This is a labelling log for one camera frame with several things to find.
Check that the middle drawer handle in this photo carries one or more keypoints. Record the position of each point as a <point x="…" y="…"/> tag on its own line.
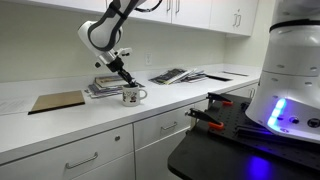
<point x="170" y="126"/>

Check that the black orange clamp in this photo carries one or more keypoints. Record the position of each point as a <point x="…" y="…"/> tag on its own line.
<point x="201" y="115"/>
<point x="212" y="97"/>

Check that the drawer handle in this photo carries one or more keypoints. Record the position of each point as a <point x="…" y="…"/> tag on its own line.
<point x="252" y="92"/>
<point x="170" y="126"/>
<point x="73" y="165"/>

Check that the cabinet handles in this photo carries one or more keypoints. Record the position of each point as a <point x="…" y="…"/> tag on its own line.
<point x="237" y="20"/>
<point x="173" y="5"/>

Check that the black round table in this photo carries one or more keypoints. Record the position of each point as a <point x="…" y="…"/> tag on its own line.
<point x="200" y="156"/>

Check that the brown flat board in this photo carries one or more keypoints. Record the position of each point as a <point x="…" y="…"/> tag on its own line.
<point x="57" y="101"/>

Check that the drawer lock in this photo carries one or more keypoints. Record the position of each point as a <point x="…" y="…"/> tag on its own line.
<point x="117" y="138"/>

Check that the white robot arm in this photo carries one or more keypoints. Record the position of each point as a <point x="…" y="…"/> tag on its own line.
<point x="101" y="36"/>

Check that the stack of magazines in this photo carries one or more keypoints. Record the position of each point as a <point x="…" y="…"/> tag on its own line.
<point x="96" y="91"/>

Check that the upper cabinet handles middle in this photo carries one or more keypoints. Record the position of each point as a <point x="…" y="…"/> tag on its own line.
<point x="173" y="5"/>

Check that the black perforated breadboard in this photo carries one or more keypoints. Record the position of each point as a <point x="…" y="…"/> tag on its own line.
<point x="238" y="128"/>

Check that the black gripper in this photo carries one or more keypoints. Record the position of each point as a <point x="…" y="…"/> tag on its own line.
<point x="117" y="66"/>

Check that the right drawer handle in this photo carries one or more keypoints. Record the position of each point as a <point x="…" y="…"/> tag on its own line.
<point x="252" y="92"/>

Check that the left drawer handle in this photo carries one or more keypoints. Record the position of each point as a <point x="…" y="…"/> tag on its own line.
<point x="73" y="165"/>

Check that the book on magazine stack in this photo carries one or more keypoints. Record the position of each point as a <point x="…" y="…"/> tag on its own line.
<point x="108" y="81"/>

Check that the front black orange clamp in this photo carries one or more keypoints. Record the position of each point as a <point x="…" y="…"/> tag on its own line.
<point x="201" y="115"/>

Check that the dark pen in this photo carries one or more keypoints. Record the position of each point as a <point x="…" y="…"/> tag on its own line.
<point x="133" y="85"/>

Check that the thin dark strip on counter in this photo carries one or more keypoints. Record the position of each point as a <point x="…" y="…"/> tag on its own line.
<point x="233" y="73"/>

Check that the black flat tablet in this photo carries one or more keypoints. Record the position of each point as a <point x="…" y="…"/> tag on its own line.
<point x="218" y="78"/>

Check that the fanned magazines pile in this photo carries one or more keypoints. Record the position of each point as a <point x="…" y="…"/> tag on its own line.
<point x="178" y="75"/>

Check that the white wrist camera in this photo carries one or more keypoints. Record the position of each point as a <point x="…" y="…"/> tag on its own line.
<point x="124" y="51"/>

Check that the white wall outlet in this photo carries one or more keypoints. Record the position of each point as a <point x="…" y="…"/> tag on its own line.
<point x="148" y="59"/>

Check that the rear black orange clamp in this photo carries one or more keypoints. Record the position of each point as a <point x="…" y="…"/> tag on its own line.
<point x="212" y="97"/>

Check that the white mug with cartoon print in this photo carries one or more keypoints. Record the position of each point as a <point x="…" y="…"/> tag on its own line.
<point x="132" y="95"/>

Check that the upper cabinet handles right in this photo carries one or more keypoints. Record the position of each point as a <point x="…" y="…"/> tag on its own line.
<point x="237" y="20"/>

